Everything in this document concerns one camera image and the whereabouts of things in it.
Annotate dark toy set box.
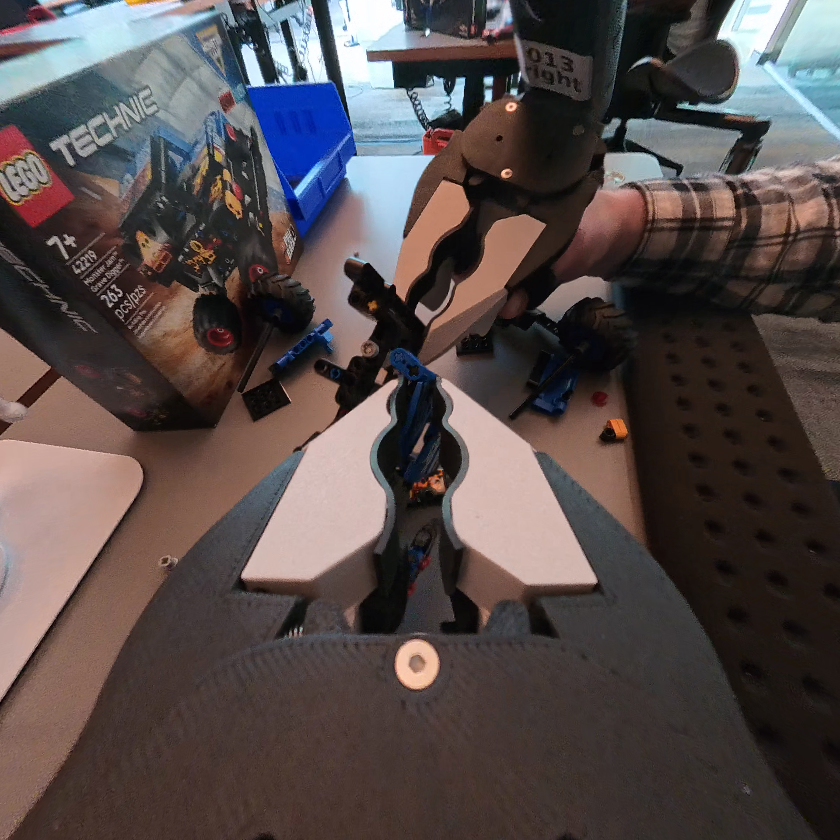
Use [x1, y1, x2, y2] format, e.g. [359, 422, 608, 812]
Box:
[402, 0, 488, 38]

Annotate wooden table black legs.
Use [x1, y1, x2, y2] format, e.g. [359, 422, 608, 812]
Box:
[365, 25, 521, 129]

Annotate person's right forearm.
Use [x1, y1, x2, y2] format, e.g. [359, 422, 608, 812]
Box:
[613, 157, 840, 324]

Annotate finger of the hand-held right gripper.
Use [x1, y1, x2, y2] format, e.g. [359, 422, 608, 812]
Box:
[419, 213, 550, 366]
[392, 179, 475, 312]

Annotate black square panel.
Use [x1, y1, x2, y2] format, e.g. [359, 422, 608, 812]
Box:
[241, 379, 293, 421]

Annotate black metal post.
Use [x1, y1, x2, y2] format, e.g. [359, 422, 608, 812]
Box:
[310, 0, 350, 102]

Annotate blue plastic bin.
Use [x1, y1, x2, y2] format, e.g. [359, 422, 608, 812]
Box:
[247, 81, 357, 237]

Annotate black office chair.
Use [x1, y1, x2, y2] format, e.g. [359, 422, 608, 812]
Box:
[604, 38, 773, 177]

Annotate black tyre blue hub wheel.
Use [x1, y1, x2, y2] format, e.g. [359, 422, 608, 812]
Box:
[508, 297, 639, 420]
[236, 274, 317, 395]

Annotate black perforated seat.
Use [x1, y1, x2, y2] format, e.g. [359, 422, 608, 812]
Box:
[623, 307, 840, 840]

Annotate blue angled liftarm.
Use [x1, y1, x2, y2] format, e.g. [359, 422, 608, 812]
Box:
[386, 348, 442, 480]

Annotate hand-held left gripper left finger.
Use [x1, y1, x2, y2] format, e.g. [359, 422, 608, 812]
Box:
[240, 378, 401, 634]

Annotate toy set cardboard box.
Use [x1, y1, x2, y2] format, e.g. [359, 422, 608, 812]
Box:
[0, 0, 305, 433]

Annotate person's right hand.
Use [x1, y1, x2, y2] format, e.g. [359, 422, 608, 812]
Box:
[499, 187, 648, 320]

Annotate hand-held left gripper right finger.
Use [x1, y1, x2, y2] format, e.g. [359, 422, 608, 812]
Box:
[438, 378, 599, 634]

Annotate blue panel piece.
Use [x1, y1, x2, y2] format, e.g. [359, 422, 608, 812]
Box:
[527, 353, 583, 416]

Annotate blue beam piece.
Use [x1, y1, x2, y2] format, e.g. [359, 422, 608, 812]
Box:
[268, 319, 336, 376]

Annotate white tilted board stand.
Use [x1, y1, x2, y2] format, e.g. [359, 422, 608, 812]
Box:
[0, 440, 145, 704]

